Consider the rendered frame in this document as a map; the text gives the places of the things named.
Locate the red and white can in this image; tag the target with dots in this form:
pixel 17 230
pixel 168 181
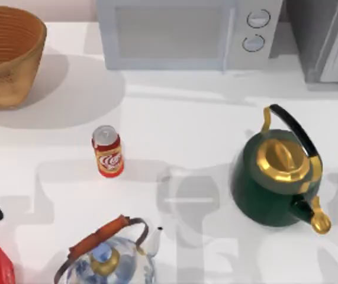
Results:
pixel 108 155

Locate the pale microwave oven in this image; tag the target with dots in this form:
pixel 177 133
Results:
pixel 168 35

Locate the green and gold kettle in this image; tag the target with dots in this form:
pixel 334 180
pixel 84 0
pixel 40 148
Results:
pixel 275 177

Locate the microwave knob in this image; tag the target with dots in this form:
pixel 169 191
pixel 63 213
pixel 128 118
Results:
pixel 258 18
pixel 253 43

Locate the woven wooden basket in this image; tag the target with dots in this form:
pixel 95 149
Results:
pixel 9 59

